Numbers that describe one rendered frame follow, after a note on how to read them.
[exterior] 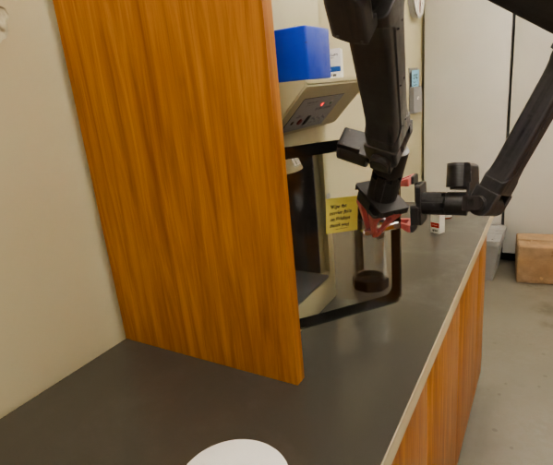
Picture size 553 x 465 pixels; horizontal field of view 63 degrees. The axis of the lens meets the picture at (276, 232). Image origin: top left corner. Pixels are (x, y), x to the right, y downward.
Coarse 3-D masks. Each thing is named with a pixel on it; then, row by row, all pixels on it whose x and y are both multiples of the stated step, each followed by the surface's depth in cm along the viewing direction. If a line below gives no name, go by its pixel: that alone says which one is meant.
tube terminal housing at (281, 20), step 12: (276, 0) 89; (288, 0) 93; (300, 0) 98; (312, 0) 102; (276, 12) 90; (288, 12) 94; (300, 12) 98; (312, 12) 103; (276, 24) 90; (288, 24) 94; (300, 24) 98; (312, 24) 103; (300, 132) 102; (312, 132) 107; (324, 132) 113; (288, 144) 98; (300, 144) 102
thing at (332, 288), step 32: (288, 160) 89; (320, 160) 92; (288, 192) 91; (320, 192) 94; (352, 192) 96; (320, 224) 96; (320, 256) 98; (352, 256) 100; (384, 256) 103; (320, 288) 100; (352, 288) 102; (384, 288) 106; (320, 320) 102
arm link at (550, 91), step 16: (544, 80) 93; (544, 96) 93; (528, 112) 96; (544, 112) 93; (512, 128) 98; (528, 128) 96; (544, 128) 95; (512, 144) 98; (528, 144) 96; (496, 160) 101; (512, 160) 98; (528, 160) 99; (496, 176) 100; (512, 176) 99; (480, 192) 103; (496, 192) 100; (512, 192) 103; (496, 208) 102
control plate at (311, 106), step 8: (328, 96) 91; (336, 96) 95; (304, 104) 85; (312, 104) 88; (328, 104) 96; (296, 112) 85; (304, 112) 88; (312, 112) 92; (320, 112) 96; (328, 112) 100; (296, 120) 89; (304, 120) 92; (312, 120) 96; (320, 120) 101; (288, 128) 89; (296, 128) 93
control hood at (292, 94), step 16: (304, 80) 79; (320, 80) 83; (336, 80) 89; (352, 80) 96; (288, 96) 81; (304, 96) 82; (320, 96) 88; (352, 96) 105; (288, 112) 82; (336, 112) 105; (304, 128) 97
